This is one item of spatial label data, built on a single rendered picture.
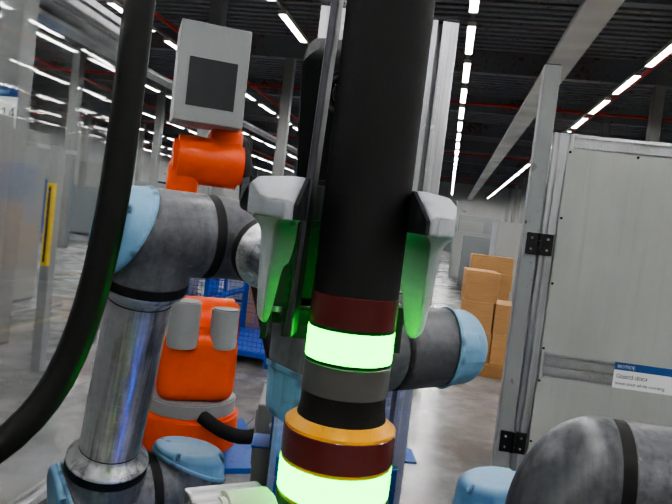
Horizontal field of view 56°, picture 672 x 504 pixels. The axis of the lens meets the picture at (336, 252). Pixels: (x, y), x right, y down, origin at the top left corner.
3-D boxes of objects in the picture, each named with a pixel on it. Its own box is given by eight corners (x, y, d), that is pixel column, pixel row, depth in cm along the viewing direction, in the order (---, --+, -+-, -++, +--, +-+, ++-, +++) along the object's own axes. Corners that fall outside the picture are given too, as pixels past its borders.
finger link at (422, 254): (492, 369, 22) (406, 320, 31) (514, 200, 22) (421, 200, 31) (408, 363, 22) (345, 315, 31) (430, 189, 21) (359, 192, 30)
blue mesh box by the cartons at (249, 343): (193, 357, 685) (203, 266, 679) (237, 338, 807) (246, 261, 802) (271, 370, 665) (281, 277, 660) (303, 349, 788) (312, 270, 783)
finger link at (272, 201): (281, 350, 21) (323, 313, 31) (301, 174, 21) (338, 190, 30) (193, 337, 22) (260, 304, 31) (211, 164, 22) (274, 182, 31)
